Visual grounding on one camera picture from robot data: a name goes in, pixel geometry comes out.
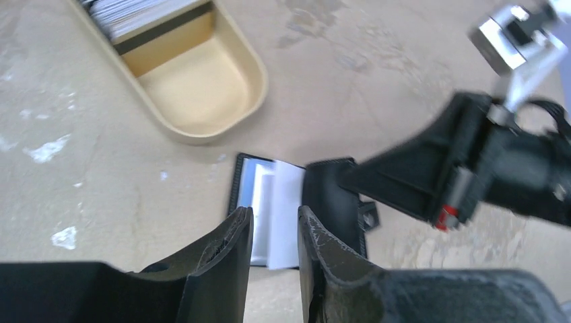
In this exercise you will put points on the black card holder wallet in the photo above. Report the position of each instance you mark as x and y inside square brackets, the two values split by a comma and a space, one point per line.
[273, 189]

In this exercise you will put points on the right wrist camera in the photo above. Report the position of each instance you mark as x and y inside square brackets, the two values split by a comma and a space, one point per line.
[519, 46]

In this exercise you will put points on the stack of credit cards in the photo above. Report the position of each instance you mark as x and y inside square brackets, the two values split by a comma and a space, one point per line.
[120, 20]

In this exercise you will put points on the beige oval card tray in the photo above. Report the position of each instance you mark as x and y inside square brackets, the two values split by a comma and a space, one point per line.
[196, 75]

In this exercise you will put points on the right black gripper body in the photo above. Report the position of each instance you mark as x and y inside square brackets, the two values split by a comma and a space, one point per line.
[442, 174]

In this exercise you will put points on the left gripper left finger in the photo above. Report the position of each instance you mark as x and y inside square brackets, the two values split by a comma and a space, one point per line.
[213, 271]

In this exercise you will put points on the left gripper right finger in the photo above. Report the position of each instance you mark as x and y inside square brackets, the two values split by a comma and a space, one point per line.
[338, 284]

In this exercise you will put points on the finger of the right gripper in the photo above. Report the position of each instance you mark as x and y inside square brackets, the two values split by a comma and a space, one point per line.
[369, 215]
[335, 207]

